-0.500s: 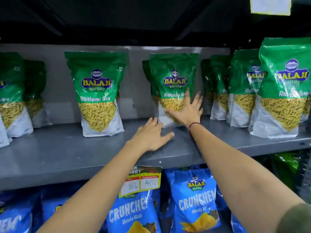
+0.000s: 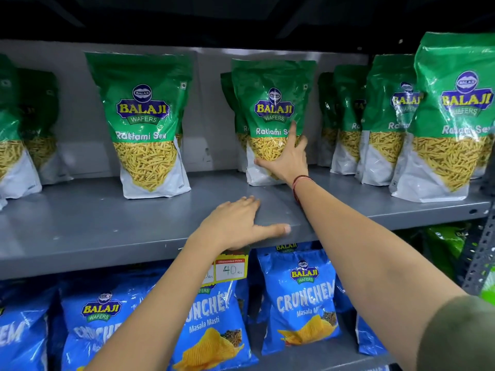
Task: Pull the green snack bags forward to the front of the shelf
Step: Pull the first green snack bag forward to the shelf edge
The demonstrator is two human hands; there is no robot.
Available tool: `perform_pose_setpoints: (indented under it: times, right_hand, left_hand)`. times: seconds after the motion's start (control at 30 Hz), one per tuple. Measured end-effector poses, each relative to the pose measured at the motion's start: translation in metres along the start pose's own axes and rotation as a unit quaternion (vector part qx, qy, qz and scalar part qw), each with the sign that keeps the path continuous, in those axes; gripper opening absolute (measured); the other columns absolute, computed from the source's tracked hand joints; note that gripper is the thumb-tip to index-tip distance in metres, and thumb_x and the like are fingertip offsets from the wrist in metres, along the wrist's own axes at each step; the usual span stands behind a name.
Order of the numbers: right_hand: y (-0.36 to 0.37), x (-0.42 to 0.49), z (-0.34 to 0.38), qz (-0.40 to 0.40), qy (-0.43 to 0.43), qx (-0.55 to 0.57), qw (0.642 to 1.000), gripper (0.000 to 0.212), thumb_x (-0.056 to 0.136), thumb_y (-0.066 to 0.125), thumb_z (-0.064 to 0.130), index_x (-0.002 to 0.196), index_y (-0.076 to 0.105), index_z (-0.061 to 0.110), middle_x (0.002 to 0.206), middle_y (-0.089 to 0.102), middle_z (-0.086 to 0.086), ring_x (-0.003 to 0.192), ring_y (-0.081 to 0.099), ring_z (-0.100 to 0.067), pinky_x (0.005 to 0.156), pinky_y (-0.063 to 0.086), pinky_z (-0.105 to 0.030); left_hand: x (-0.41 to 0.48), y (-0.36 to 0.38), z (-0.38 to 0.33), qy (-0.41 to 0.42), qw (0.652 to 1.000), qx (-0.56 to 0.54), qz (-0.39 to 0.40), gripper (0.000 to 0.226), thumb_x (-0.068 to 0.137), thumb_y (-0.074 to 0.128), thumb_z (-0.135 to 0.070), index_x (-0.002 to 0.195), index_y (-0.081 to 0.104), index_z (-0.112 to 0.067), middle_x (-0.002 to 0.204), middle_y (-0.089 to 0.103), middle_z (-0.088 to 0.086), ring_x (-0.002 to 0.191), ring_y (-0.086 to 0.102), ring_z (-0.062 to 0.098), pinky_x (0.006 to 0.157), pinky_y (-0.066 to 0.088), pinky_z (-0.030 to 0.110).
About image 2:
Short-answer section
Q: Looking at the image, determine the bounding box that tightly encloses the person's right hand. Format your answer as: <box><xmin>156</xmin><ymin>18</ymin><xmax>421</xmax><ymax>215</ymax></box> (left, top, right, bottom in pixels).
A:
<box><xmin>254</xmin><ymin>121</ymin><xmax>309</xmax><ymax>187</ymax></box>

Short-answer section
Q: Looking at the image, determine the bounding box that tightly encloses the person's left hand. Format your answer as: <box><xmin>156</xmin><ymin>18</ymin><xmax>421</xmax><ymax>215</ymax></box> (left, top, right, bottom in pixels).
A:
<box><xmin>189</xmin><ymin>196</ymin><xmax>292</xmax><ymax>252</ymax></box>

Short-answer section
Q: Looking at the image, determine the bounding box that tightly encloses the green snack pouch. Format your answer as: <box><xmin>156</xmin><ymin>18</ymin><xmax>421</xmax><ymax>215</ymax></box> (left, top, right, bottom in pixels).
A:
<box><xmin>231</xmin><ymin>58</ymin><xmax>318</xmax><ymax>187</ymax></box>

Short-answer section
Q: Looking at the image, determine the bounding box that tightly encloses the person's right forearm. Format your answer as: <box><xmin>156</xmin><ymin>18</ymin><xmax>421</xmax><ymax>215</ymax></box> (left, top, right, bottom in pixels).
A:
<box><xmin>293</xmin><ymin>178</ymin><xmax>469</xmax><ymax>371</ymax></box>

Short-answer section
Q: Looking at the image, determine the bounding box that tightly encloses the yellow price tag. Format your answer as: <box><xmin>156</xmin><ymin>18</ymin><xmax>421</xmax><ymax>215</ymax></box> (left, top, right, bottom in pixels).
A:
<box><xmin>201</xmin><ymin>249</ymin><xmax>250</xmax><ymax>285</ymax></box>

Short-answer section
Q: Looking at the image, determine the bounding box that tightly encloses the row of blue chip packets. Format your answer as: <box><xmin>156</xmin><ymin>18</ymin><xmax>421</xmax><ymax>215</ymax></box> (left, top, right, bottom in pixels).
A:
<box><xmin>0</xmin><ymin>241</ymin><xmax>388</xmax><ymax>371</ymax></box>

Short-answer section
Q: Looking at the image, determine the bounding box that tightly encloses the row of green packets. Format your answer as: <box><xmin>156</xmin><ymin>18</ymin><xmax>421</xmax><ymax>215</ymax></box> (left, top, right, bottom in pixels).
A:
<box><xmin>0</xmin><ymin>32</ymin><xmax>495</xmax><ymax>211</ymax></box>

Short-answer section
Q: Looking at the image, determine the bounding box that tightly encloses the grey metal shelf board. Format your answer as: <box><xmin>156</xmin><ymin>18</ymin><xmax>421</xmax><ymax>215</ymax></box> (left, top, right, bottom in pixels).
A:
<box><xmin>236</xmin><ymin>331</ymin><xmax>397</xmax><ymax>371</ymax></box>
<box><xmin>0</xmin><ymin>165</ymin><xmax>492</xmax><ymax>281</ymax></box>

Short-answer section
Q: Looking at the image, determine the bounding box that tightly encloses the bright green bag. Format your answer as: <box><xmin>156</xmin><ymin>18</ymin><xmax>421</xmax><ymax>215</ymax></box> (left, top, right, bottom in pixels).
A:
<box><xmin>423</xmin><ymin>224</ymin><xmax>495</xmax><ymax>306</ymax></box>

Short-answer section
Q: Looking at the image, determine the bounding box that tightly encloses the grey shelf back panel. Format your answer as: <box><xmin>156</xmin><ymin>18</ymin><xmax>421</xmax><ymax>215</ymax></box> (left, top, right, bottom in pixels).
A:
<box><xmin>0</xmin><ymin>39</ymin><xmax>370</xmax><ymax>179</ymax></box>

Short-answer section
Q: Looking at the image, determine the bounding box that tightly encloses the olive green sleeve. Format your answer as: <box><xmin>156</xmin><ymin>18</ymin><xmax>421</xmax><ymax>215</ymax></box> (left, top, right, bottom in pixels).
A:
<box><xmin>417</xmin><ymin>295</ymin><xmax>495</xmax><ymax>371</ymax></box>

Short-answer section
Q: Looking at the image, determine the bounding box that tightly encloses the red thread bracelet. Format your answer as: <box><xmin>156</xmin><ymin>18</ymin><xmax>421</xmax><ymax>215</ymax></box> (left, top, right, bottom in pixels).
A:
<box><xmin>292</xmin><ymin>175</ymin><xmax>315</xmax><ymax>206</ymax></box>

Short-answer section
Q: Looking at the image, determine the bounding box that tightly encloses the perforated grey shelf post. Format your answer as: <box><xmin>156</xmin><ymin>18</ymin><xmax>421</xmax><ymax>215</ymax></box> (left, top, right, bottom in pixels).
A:
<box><xmin>461</xmin><ymin>150</ymin><xmax>495</xmax><ymax>297</ymax></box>

